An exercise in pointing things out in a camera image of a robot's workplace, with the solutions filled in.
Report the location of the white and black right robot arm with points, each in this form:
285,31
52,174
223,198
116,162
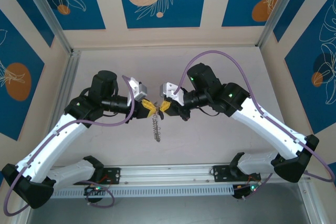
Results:
270,129

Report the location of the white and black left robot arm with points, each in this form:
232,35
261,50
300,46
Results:
52,142

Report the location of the small electronics board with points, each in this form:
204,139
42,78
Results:
241,192
90,190

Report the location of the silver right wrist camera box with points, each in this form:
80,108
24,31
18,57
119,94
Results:
165,89

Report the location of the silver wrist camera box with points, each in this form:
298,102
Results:
141,90
165,89

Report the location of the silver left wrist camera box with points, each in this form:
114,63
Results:
141,90

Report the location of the aluminium side rail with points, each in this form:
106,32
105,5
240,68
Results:
69,74

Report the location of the long aluminium frame rail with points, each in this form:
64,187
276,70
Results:
168,174

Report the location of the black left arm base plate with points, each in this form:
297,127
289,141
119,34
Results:
114,175

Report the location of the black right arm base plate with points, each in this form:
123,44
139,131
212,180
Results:
219,174

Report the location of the aluminium corner post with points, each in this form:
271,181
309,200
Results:
44,11
278,6

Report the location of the short aluminium frame rail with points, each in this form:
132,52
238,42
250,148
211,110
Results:
25,216
311,203

